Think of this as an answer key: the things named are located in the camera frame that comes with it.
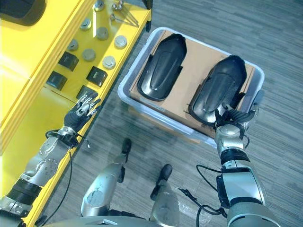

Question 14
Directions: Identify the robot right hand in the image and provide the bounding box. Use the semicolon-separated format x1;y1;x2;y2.
214;103;258;130

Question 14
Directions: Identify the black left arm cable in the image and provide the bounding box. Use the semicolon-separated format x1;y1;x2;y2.
34;132;91;227

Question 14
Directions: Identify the black sole-shaped part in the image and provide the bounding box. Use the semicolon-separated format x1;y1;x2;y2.
188;54;248;127
0;0;47;27
137;33;188;103

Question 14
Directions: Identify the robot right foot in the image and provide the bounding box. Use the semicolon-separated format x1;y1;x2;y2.
158;164;173;182

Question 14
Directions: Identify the robot leg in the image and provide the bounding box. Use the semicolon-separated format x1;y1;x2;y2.
150;178;184;227
80;152;126;217

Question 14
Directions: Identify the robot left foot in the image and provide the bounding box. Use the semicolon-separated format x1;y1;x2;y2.
121;138;133;155

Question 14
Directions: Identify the round silver metal part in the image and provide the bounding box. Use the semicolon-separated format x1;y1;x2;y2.
81;48;97;62
114;35;128;50
93;0;106;12
102;55;116;70
79;17;92;31
67;38;79;52
96;26;109;41

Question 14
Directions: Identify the black square block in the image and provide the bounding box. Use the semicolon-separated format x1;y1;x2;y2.
75;85;99;102
86;66;108;87
57;51;80;72
46;70;68;92

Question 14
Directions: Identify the black shelf post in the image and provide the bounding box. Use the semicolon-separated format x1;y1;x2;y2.
144;0;154;33

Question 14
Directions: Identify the robot left leg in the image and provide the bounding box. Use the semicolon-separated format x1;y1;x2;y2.
80;152;126;217

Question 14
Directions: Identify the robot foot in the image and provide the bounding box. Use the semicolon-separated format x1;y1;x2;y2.
158;164;173;182
121;138;133;155

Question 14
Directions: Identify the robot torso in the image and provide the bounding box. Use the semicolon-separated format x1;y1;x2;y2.
41;209;153;227

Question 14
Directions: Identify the brown cardboard insert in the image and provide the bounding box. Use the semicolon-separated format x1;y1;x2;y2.
128;30;257;139

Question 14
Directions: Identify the robot right leg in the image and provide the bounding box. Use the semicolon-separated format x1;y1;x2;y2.
150;178;184;227

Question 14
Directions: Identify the long silver bolt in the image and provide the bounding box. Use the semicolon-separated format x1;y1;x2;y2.
117;0;138;22
111;3;139;24
109;13;140;26

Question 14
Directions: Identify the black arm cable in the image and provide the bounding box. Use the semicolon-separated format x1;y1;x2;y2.
178;164;229;227
34;132;91;227

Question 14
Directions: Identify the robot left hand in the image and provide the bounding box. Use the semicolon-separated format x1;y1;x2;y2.
63;95;103;130

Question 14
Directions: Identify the translucent plastic box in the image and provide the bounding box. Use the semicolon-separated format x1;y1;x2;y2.
117;26;266;149

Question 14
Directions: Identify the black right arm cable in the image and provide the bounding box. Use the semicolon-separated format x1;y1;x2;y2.
178;164;229;227

